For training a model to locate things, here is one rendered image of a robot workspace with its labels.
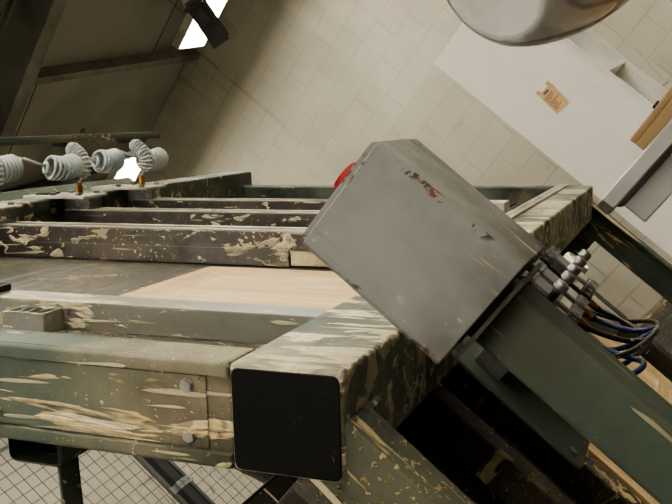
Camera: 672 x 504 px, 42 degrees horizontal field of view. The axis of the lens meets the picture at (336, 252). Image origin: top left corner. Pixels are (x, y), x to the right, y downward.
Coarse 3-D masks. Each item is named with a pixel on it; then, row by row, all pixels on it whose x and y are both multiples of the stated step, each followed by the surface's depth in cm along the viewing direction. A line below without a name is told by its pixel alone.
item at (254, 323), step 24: (0, 312) 128; (72, 312) 123; (96, 312) 121; (120, 312) 120; (144, 312) 118; (168, 312) 117; (192, 312) 115; (216, 312) 114; (240, 312) 113; (264, 312) 112; (288, 312) 112; (312, 312) 111; (192, 336) 116; (216, 336) 115; (240, 336) 113; (264, 336) 112
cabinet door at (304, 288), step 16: (192, 272) 156; (208, 272) 156; (224, 272) 155; (240, 272) 155; (256, 272) 154; (272, 272) 154; (288, 272) 154; (304, 272) 153; (320, 272) 153; (144, 288) 142; (160, 288) 142; (176, 288) 142; (192, 288) 143; (208, 288) 142; (224, 288) 142; (240, 288) 141; (256, 288) 141; (272, 288) 141; (288, 288) 140; (304, 288) 140; (320, 288) 140; (336, 288) 139; (272, 304) 127; (288, 304) 127; (304, 304) 126; (320, 304) 126; (336, 304) 126
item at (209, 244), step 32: (0, 224) 195; (32, 224) 192; (64, 224) 193; (96, 224) 190; (128, 224) 187; (160, 224) 185; (32, 256) 192; (64, 256) 189; (96, 256) 186; (128, 256) 183; (160, 256) 180; (192, 256) 177; (224, 256) 175; (256, 256) 172; (288, 256) 169
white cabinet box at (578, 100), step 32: (448, 64) 521; (480, 64) 512; (512, 64) 503; (544, 64) 495; (576, 64) 487; (608, 64) 535; (480, 96) 517; (512, 96) 508; (544, 96) 500; (576, 96) 491; (608, 96) 483; (640, 96) 476; (544, 128) 505; (576, 128) 496; (608, 128) 488; (576, 160) 501; (608, 160) 493; (640, 224) 494
